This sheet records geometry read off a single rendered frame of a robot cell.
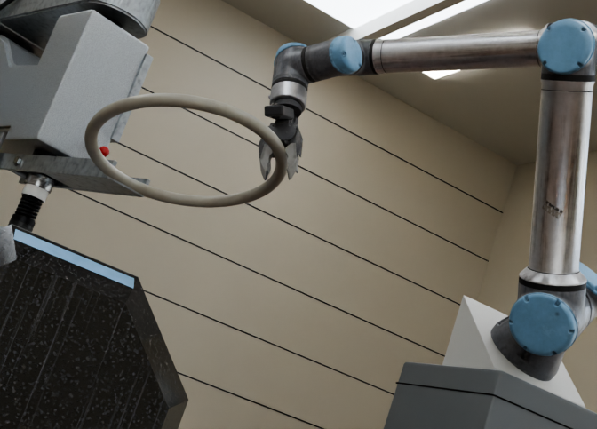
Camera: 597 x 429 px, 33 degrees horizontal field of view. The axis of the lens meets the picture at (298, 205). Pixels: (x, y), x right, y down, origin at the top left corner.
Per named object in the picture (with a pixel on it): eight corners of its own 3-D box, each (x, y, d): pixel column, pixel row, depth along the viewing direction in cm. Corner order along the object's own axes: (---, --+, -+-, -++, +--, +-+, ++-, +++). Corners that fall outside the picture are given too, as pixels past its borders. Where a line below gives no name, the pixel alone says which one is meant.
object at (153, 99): (42, 145, 244) (44, 134, 246) (191, 226, 275) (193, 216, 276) (179, 75, 214) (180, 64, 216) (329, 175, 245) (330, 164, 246)
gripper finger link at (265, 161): (270, 189, 242) (282, 157, 246) (264, 177, 237) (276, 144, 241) (258, 187, 243) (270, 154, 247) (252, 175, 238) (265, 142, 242)
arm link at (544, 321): (588, 346, 237) (615, 19, 225) (571, 367, 222) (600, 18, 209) (523, 336, 244) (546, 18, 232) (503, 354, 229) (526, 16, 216)
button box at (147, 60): (97, 139, 301) (131, 55, 308) (104, 143, 302) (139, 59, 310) (111, 139, 295) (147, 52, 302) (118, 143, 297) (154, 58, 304)
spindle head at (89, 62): (-26, 148, 306) (32, 19, 317) (35, 179, 319) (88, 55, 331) (32, 147, 279) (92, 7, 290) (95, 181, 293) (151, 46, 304)
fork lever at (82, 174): (-23, 162, 304) (-16, 146, 305) (30, 188, 316) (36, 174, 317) (95, 171, 252) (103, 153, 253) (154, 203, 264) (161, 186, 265)
